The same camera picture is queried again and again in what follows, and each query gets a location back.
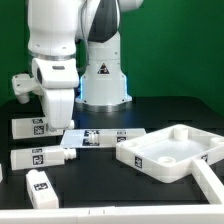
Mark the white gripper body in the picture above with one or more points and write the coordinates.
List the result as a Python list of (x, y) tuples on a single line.
[(57, 105)]

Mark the white desk tabletop tray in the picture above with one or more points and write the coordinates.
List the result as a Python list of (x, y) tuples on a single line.
[(166, 154)]

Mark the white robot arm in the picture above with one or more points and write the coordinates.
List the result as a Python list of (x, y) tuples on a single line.
[(76, 59)]

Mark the white marker sheet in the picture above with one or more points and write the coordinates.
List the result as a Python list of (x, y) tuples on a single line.
[(78, 138)]

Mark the white piece at left edge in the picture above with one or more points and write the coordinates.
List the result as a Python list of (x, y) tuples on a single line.
[(1, 174)]

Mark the white L-shaped fence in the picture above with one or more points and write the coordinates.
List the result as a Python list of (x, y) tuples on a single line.
[(211, 213)]

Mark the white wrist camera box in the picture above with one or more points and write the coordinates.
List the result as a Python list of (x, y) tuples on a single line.
[(46, 75)]

